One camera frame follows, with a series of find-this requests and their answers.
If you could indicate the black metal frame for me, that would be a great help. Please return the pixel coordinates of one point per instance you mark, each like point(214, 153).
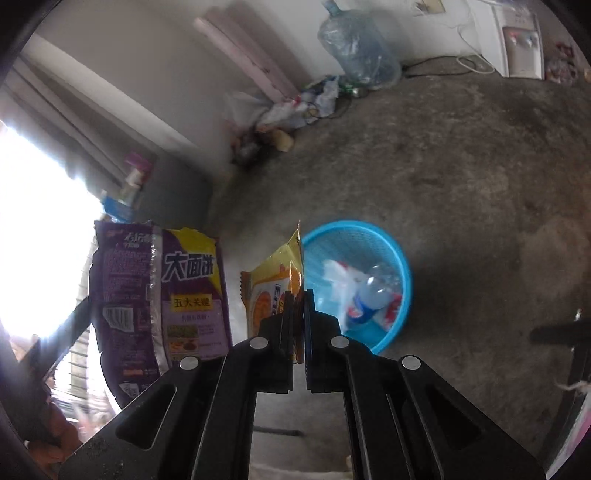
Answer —
point(554, 333)

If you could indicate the large clear water jug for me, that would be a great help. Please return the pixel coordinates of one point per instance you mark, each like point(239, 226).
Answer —
point(360, 50)

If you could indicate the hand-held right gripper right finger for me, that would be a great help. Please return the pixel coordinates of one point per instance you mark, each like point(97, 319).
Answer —
point(311, 323)

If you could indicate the white water dispenser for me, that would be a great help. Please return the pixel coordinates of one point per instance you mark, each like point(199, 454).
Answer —
point(519, 50)

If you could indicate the pink bottle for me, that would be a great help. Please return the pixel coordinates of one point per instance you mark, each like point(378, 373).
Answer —
point(138, 161)

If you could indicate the yellow snack packet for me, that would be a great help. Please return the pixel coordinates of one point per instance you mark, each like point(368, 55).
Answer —
point(272, 286)

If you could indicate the beige foam piece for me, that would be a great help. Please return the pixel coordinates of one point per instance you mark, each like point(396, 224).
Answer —
point(282, 140)

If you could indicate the grey cabinet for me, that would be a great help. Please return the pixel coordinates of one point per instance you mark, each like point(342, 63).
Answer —
point(180, 194)

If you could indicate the pink printed bag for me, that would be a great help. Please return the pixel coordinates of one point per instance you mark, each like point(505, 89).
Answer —
point(562, 64)

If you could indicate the white plastic bag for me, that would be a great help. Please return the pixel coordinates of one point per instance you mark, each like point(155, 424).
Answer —
point(244, 110)

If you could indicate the purple noodle packet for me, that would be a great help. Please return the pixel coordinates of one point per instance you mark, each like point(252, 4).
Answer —
point(184, 295)

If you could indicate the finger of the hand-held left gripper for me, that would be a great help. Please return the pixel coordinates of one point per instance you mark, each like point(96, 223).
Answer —
point(55, 341)

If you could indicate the pink paper roll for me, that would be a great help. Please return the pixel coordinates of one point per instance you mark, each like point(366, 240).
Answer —
point(249, 55)

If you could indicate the blue plastic mesh basket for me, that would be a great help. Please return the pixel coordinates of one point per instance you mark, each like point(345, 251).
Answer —
point(323, 240)

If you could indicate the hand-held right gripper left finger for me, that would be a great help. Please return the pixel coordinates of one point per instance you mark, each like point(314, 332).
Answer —
point(281, 332)

